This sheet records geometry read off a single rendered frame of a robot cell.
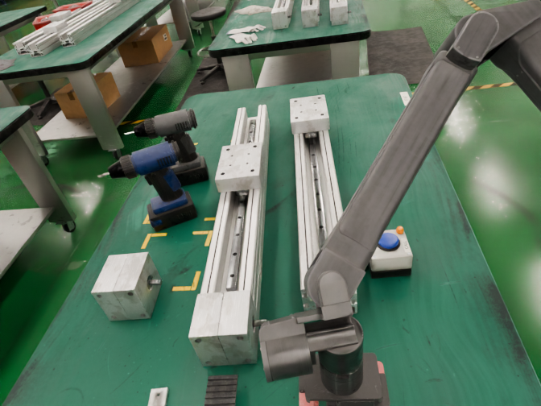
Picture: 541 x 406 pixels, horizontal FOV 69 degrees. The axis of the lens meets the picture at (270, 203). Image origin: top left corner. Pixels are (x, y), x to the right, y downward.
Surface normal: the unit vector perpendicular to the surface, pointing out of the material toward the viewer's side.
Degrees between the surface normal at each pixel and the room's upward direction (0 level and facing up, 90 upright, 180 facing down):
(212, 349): 90
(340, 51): 90
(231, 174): 0
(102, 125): 90
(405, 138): 41
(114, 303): 90
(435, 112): 45
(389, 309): 0
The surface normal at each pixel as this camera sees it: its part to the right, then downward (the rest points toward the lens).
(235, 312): -0.15, -0.77
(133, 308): -0.04, 0.63
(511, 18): -0.02, -0.16
